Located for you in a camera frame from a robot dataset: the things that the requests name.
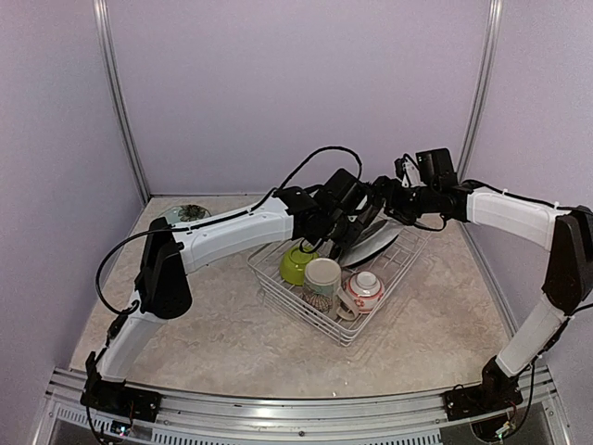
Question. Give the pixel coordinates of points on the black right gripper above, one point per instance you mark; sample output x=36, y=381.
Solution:
x=382, y=183

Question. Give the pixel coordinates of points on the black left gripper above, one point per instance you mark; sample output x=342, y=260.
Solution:
x=343, y=243

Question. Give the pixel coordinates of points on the black rimmed plate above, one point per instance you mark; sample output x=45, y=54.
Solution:
x=367, y=217

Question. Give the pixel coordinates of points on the light teal flower plate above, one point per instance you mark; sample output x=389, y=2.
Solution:
x=185, y=213

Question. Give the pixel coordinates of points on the white red teal plate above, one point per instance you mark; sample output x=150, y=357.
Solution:
x=374, y=240

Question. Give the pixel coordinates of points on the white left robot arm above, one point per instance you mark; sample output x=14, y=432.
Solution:
x=172, y=252

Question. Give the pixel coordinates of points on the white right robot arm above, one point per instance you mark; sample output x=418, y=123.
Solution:
x=539, y=252

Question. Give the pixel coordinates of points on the tall patterned mug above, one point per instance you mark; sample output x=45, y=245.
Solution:
x=322, y=280

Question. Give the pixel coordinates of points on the lime green bowl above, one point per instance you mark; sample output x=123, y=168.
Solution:
x=293, y=265

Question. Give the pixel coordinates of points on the red white floral bowl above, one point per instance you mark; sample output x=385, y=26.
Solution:
x=365, y=289

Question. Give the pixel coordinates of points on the beige small cup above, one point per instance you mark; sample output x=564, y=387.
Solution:
x=346, y=305

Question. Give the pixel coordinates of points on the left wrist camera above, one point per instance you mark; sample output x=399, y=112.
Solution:
x=342, y=191

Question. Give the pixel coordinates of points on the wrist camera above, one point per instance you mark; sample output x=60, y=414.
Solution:
x=342, y=191
x=407, y=171

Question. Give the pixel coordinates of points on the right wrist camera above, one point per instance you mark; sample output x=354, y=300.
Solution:
x=407, y=171

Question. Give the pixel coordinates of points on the white wire dish rack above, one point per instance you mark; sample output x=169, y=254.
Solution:
x=390, y=266

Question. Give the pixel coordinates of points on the right aluminium frame post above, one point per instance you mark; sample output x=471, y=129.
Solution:
x=487, y=62

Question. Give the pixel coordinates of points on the aluminium frame post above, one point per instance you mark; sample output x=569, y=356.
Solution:
x=108, y=52
x=487, y=62

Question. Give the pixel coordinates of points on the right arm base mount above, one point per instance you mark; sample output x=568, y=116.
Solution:
x=495, y=392

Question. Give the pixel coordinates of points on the front aluminium rail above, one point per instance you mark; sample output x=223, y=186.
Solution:
x=190, y=417

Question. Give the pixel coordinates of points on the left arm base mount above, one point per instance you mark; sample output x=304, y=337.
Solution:
x=119, y=399

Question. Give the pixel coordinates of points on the left aluminium frame post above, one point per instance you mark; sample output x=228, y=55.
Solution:
x=108, y=52

